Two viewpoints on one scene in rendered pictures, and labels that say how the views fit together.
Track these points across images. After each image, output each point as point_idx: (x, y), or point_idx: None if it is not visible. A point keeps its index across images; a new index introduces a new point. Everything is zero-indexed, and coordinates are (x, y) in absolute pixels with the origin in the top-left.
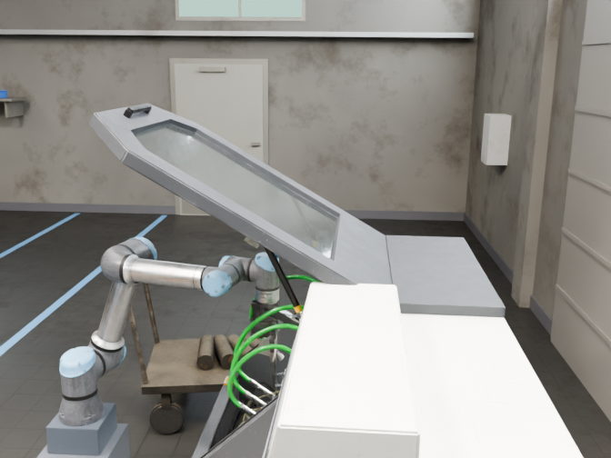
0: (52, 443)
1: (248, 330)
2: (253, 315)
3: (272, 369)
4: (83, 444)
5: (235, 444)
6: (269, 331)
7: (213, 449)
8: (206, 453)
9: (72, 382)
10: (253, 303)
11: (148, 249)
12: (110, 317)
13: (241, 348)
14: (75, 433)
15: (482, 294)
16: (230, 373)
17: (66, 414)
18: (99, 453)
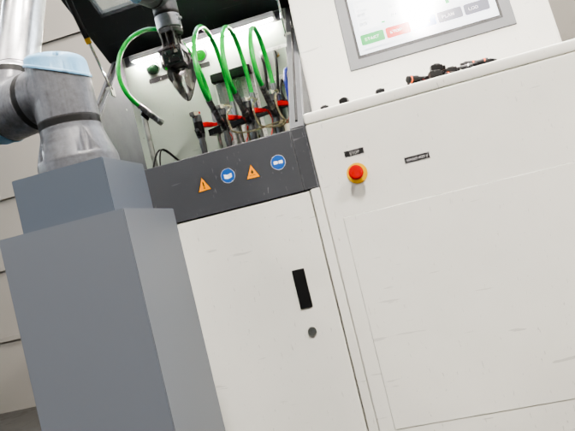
0: (114, 190)
1: (196, 40)
2: (168, 44)
3: (151, 144)
4: (139, 191)
5: (304, 94)
6: (227, 28)
7: (296, 102)
8: (296, 107)
9: (90, 85)
10: (170, 26)
11: None
12: (37, 26)
13: (223, 40)
14: (128, 168)
15: None
16: (251, 46)
17: (102, 143)
18: (152, 206)
